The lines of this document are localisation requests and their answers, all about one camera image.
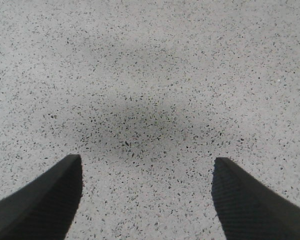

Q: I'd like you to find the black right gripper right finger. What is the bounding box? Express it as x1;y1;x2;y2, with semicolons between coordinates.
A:
211;157;300;240

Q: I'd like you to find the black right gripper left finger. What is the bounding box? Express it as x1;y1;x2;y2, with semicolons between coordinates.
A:
0;154;83;240

